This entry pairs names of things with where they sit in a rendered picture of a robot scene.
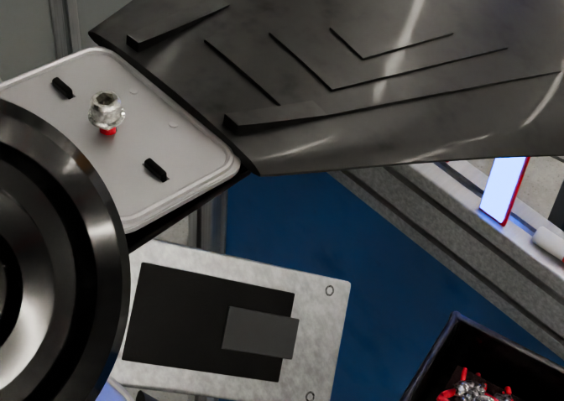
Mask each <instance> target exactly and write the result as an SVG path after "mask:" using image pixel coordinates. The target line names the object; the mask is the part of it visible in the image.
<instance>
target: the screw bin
mask: <svg viewBox="0 0 564 401"><path fill-rule="evenodd" d="M457 365H458V366H460V367H466V368H467V369H468V371H470V372H472V373H474V374H475V373H476V372H480V373H481V378H483V379H485V380H487V381H489V382H491V383H493V384H495V385H496V386H498V387H500V388H502V389H504V388H505V387H506V386H509V387H510V388H511V392H512V394H513V395H515V396H517V397H519V398H522V399H523V400H524V401H564V367H563V366H561V365H559V364H557V363H555V362H553V361H551V360H549V359H547V358H545V357H543V356H542V355H540V354H538V353H536V352H533V351H532V350H530V349H528V348H526V347H524V346H521V345H520V344H518V343H516V342H514V341H511V340H510V339H509V338H507V337H505V336H502V335H500V334H499V333H497V332H495V331H492V330H490V329H489V328H487V327H485V326H483V325H480V324H479V323H477V322H476V321H474V320H471V319H469V318H467V317H466V316H464V315H461V313H460V312H458V311H456V310H455V311H453V312H452V313H451V314H450V316H449V319H448V321H447V323H446V324H445V326H444V328H443V329H442V331H441V333H440V335H439V336H438V337H437V339H436V341H435V343H434V344H433V346H432V348H431V349H430V351H429V352H428V354H427V355H426V358H425V359H424V361H423V363H421V365H420V367H419V369H418V370H417V372H416V374H415V376H414V377H413V378H412V380H411V382H410V384H409V386H408V387H407V389H406V390H405V392H404V393H403V395H402V397H401V398H400V400H399V401H436V398H437V396H438V395H439V394H440V393H442V391H443V390H444V388H445V386H446V385H447V383H448V381H449V380H450V378H451V376H452V374H453V373H454V371H455V370H456V368H457Z"/></svg>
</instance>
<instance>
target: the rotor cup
mask: <svg viewBox="0 0 564 401"><path fill-rule="evenodd" d="M130 296H131V270H130V260H129V253H128V244H127V240H126V236H125V232H124V230H123V224H122V222H121V219H120V215H119V214H118V210H117V207H116V206H115V203H114V201H113V199H112V197H111V195H110V193H109V191H108V189H107V187H106V185H105V184H104V182H103V180H102V178H101V177H100V175H99V174H98V173H97V171H96V170H95V168H94V167H93V166H92V164H91V162H90V161H89V160H88V159H87V158H86V156H85V155H84V154H83V153H82V151H80V150H79V149H78V148H77V147H76V146H75V145H74V144H73V143H72V142H71V141H70V140H69V139H68V138H67V137H66V136H65V135H64V134H63V133H61V132H60V131H59V130H58V129H56V128H55V127H53V126H52V125H51V124H49V123H48V122H46V121H45V120H44V119H42V118H41V117H39V116H37V115H35V114H34V113H32V112H31V111H29V110H27V109H26V108H24V107H21V106H20V105H18V104H16V103H14V102H11V101H9V100H7V99H4V98H2V97H0V401H96V399H97V397H98V395H99V394H100V392H101V391H102V389H103V387H104V385H105V383H106V381H107V379H108V377H109V375H110V373H111V371H112V369H113V366H114V364H115V361H116V360H117V358H118V353H119V351H120V348H121V345H122V342H123V337H124V334H125V330H126V326H127V322H128V312H129V306H130Z"/></svg>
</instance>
